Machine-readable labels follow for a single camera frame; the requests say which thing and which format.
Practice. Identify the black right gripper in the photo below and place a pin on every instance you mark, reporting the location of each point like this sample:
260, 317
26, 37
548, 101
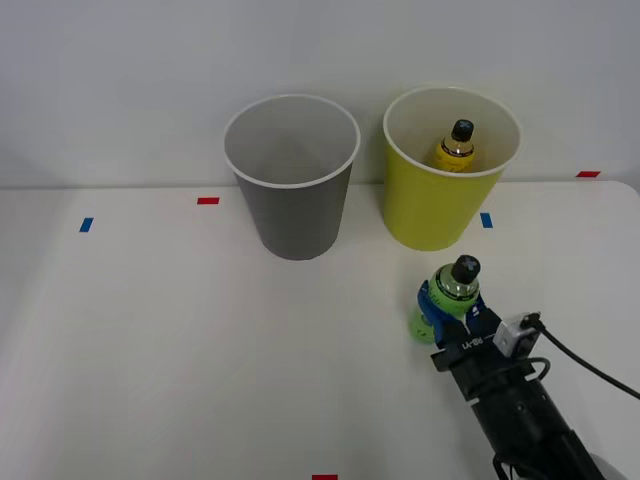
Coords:
480, 367

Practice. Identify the green plastic bottle black cap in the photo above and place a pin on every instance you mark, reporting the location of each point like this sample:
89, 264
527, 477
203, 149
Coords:
450, 295

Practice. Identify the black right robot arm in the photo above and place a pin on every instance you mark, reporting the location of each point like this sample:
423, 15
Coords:
525, 425

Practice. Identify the yellow-green plastic waste bin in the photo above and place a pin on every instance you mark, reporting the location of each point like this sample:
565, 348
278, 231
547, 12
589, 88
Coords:
430, 210

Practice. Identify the yellow plastic bottle black cap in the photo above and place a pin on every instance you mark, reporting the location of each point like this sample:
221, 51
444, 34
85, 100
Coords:
452, 152

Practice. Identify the grey plastic waste bin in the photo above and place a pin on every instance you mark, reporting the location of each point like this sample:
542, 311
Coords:
295, 220

